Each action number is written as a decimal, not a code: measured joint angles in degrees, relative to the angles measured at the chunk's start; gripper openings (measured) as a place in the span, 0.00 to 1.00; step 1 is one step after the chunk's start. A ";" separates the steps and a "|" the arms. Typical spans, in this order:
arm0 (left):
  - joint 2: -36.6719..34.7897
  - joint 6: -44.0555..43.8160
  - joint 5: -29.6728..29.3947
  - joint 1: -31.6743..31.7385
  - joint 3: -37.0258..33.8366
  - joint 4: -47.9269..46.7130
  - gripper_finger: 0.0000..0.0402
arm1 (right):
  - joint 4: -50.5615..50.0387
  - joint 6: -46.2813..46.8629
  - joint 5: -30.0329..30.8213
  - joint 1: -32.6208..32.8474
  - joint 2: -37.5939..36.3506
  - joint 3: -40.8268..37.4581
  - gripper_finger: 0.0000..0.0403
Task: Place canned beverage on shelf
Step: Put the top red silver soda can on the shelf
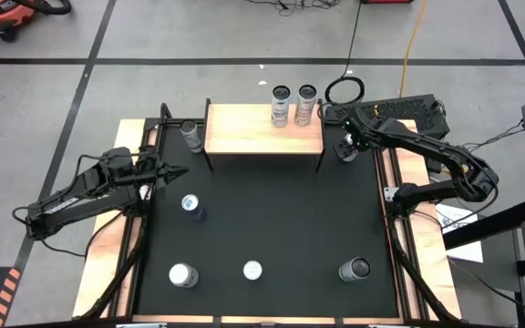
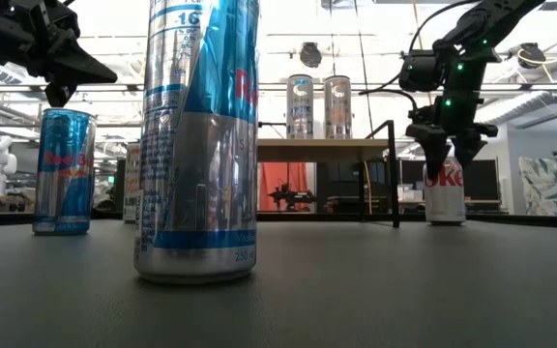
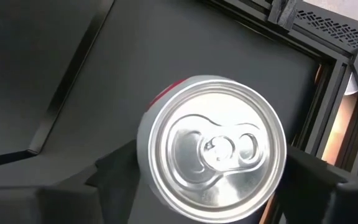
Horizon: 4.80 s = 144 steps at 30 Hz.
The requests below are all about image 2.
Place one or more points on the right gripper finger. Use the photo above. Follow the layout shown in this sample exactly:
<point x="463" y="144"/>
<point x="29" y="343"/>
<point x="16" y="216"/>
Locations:
<point x="467" y="147"/>
<point x="433" y="145"/>

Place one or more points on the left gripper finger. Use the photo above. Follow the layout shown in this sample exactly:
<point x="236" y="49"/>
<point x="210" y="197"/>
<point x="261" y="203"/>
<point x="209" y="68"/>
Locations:
<point x="81" y="66"/>
<point x="60" y="93"/>

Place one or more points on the Diet Coke can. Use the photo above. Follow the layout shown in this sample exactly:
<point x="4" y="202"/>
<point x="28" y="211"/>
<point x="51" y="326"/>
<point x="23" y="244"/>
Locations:
<point x="445" y="203"/>

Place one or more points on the blue silver Red Bull can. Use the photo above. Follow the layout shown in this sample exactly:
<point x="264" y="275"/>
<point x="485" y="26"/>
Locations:
<point x="63" y="183"/>

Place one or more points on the silver Celsius can orange print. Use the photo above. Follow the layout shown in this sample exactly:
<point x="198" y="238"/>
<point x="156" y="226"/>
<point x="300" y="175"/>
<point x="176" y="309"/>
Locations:
<point x="337" y="108"/>

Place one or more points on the slim silver can red print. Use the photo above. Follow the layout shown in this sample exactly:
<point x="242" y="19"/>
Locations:
<point x="131" y="179"/>

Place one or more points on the silver Celsius can blue print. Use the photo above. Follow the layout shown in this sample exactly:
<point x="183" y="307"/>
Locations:
<point x="300" y="111"/>

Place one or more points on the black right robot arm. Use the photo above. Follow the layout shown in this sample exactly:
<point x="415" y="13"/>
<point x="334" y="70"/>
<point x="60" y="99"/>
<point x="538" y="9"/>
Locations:
<point x="491" y="19"/>

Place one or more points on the wooden shelf black metal legs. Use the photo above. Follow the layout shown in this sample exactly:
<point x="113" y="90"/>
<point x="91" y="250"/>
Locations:
<point x="322" y="150"/>

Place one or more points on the white teal patterned tarp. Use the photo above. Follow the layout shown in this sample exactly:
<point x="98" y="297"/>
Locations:
<point x="549" y="186"/>

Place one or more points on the black box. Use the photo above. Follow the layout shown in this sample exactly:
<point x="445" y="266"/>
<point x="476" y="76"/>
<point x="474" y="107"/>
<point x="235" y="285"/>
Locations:
<point x="119" y="188"/>

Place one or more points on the small black robot device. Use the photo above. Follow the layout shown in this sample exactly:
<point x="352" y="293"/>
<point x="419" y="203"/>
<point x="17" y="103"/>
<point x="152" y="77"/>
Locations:
<point x="290" y="197"/>

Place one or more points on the Red Bull Sugarfree can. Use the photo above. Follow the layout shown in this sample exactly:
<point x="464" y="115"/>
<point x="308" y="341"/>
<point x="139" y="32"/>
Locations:
<point x="196" y="169"/>

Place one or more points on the orange fabric panel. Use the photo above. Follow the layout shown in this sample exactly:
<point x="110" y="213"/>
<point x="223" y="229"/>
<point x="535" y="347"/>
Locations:
<point x="278" y="176"/>

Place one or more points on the black table mat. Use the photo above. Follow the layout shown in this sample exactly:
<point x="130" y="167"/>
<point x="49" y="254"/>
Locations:
<point x="356" y="290"/>

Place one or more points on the silver ventilation duct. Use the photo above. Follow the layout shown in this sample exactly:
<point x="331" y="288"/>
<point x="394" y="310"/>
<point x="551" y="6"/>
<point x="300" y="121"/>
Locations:
<point x="515" y="108"/>

